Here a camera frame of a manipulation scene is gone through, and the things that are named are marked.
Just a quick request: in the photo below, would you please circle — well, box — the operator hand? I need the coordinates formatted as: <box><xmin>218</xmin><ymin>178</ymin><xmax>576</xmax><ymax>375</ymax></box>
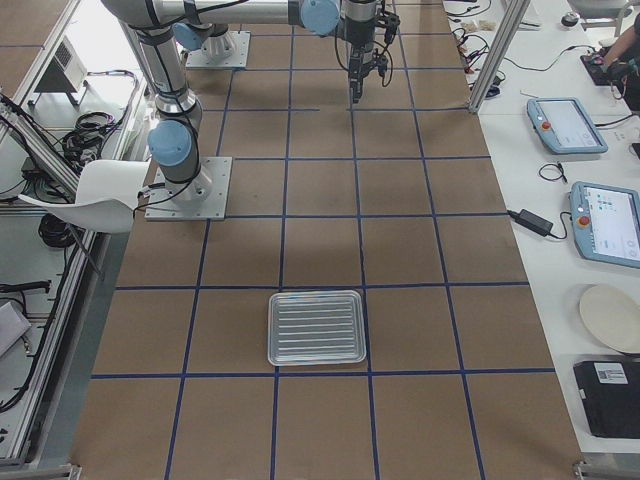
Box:
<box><xmin>602</xmin><ymin>56</ymin><xmax>618</xmax><ymax>71</ymax></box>

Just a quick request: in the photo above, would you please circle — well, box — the aluminium frame post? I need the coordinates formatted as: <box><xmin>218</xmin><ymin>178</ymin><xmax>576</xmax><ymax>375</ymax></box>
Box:
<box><xmin>467</xmin><ymin>0</ymin><xmax>530</xmax><ymax>114</ymax></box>

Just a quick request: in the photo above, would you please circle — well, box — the black box with label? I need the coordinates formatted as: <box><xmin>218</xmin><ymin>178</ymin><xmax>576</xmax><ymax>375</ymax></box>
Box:
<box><xmin>573</xmin><ymin>361</ymin><xmax>639</xmax><ymax>439</ymax></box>

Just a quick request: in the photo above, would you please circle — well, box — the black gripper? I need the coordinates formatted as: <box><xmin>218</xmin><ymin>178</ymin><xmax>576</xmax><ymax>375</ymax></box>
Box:
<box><xmin>344</xmin><ymin>19</ymin><xmax>375</xmax><ymax>103</ymax></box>

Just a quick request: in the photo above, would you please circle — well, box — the far teach pendant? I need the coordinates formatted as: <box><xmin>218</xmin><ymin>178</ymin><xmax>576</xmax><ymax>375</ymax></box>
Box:
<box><xmin>526</xmin><ymin>97</ymin><xmax>608</xmax><ymax>155</ymax></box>

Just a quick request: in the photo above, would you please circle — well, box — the beige plate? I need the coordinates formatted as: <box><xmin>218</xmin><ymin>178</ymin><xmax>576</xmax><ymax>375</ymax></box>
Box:
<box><xmin>579</xmin><ymin>285</ymin><xmax>639</xmax><ymax>355</ymax></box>

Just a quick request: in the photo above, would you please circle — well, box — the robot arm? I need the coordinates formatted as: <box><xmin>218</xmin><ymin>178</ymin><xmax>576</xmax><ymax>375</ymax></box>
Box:
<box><xmin>172</xmin><ymin>23</ymin><xmax>236</xmax><ymax>59</ymax></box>
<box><xmin>104</xmin><ymin>1</ymin><xmax>384</xmax><ymax>204</ymax></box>

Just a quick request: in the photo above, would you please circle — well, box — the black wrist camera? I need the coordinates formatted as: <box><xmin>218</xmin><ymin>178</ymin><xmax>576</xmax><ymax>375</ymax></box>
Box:
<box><xmin>376</xmin><ymin>10</ymin><xmax>401</xmax><ymax>45</ymax></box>
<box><xmin>373</xmin><ymin>50</ymin><xmax>393</xmax><ymax>88</ymax></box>

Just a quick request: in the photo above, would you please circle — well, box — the metal tray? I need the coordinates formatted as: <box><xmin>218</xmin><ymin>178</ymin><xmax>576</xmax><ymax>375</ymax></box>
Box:
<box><xmin>267</xmin><ymin>290</ymin><xmax>366</xmax><ymax>367</ymax></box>

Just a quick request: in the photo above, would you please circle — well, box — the teach pendant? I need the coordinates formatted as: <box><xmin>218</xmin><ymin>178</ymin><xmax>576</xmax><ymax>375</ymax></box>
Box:
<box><xmin>526</xmin><ymin>97</ymin><xmax>608</xmax><ymax>155</ymax></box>
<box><xmin>569</xmin><ymin>182</ymin><xmax>639</xmax><ymax>268</ymax></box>

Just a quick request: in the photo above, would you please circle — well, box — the black power adapter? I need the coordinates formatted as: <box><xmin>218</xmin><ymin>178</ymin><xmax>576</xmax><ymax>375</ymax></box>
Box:
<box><xmin>507</xmin><ymin>209</ymin><xmax>553</xmax><ymax>237</ymax></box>

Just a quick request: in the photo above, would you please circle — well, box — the near teach pendant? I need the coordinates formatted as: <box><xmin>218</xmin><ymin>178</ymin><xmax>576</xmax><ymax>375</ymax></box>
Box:
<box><xmin>569</xmin><ymin>182</ymin><xmax>639</xmax><ymax>268</ymax></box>

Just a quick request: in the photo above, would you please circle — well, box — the white chair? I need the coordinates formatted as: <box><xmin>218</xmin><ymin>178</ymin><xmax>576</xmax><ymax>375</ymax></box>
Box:
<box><xmin>19</xmin><ymin>159</ymin><xmax>149</xmax><ymax>234</ymax></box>

